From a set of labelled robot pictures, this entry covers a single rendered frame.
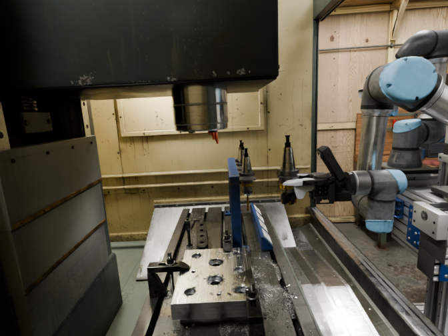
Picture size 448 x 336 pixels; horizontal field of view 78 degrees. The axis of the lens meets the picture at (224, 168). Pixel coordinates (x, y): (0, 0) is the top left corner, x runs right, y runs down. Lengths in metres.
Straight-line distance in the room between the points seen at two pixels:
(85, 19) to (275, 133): 1.36
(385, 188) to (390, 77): 0.31
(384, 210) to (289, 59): 1.22
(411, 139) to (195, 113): 1.15
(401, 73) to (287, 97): 1.08
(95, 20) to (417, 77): 0.80
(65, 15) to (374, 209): 0.97
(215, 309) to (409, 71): 0.80
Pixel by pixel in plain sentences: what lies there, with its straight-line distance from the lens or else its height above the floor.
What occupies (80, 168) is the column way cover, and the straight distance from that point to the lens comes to 1.05.
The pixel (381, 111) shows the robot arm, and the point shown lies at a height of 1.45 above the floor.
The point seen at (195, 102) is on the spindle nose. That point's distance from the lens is 0.74.
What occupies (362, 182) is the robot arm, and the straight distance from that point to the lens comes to 0.89.
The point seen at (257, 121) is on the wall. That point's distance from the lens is 1.83.
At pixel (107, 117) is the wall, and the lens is 1.97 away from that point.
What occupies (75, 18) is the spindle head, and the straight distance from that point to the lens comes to 0.80.
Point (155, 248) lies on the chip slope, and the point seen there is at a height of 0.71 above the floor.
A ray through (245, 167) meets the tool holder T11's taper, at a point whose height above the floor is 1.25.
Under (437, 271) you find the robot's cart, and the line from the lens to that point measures 1.29.
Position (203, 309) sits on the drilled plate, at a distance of 0.82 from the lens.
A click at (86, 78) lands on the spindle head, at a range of 0.77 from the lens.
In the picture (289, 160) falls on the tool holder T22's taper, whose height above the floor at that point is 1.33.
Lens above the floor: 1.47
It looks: 11 degrees down
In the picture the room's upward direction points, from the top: 3 degrees counter-clockwise
